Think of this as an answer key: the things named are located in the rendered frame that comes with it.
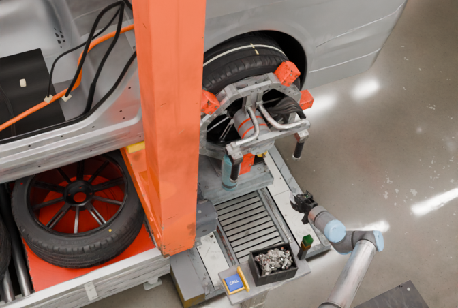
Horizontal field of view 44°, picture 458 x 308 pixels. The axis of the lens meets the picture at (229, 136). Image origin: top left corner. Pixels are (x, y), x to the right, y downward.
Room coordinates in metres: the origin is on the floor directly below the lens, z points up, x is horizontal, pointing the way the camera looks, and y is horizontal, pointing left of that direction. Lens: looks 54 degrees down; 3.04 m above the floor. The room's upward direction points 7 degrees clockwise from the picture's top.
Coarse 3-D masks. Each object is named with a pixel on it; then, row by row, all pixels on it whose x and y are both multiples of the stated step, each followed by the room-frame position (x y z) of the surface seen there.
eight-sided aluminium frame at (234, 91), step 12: (240, 84) 1.69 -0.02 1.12; (252, 84) 1.72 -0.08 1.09; (264, 84) 1.71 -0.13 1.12; (276, 84) 1.73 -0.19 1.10; (216, 96) 1.65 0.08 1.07; (228, 96) 1.63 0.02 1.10; (240, 96) 1.64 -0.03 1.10; (288, 96) 1.84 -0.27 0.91; (300, 96) 1.81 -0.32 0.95; (204, 120) 1.57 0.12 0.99; (276, 120) 1.83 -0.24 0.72; (288, 120) 1.80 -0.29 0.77; (204, 132) 1.56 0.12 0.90; (204, 144) 1.57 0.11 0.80; (216, 156) 1.60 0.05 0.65
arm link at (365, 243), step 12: (360, 240) 1.12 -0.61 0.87; (372, 240) 1.12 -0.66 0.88; (360, 252) 1.04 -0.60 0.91; (372, 252) 1.06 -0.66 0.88; (348, 264) 0.97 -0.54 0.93; (360, 264) 0.97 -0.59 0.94; (348, 276) 0.90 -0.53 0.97; (360, 276) 0.92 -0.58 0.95; (336, 288) 0.84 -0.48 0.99; (348, 288) 0.84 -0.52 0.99; (336, 300) 0.78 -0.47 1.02; (348, 300) 0.79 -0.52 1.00
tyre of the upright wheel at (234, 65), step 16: (256, 32) 2.02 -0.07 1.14; (224, 48) 1.85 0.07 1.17; (256, 48) 1.89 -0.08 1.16; (272, 48) 1.93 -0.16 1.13; (208, 64) 1.77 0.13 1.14; (224, 64) 1.76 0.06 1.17; (240, 64) 1.76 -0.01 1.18; (256, 64) 1.78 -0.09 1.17; (272, 64) 1.82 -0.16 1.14; (208, 80) 1.69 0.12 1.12; (224, 80) 1.70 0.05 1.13; (224, 144) 1.72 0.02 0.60
